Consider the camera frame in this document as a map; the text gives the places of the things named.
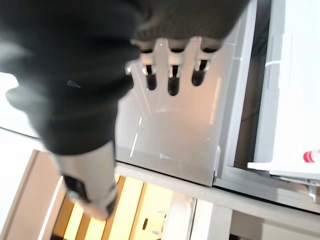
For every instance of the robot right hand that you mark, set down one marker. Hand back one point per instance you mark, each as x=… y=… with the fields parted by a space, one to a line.
x=67 y=75

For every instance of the grey refrigerator body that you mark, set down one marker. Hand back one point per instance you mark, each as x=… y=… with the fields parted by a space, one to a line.
x=175 y=140

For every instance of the white refrigerator door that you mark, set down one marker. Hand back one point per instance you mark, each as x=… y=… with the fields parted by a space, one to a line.
x=290 y=87

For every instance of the white door shelf bin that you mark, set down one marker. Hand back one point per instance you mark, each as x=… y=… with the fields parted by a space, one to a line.
x=282 y=168

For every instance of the red capped drink bottle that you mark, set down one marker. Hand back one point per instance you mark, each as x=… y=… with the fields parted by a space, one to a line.
x=311 y=156

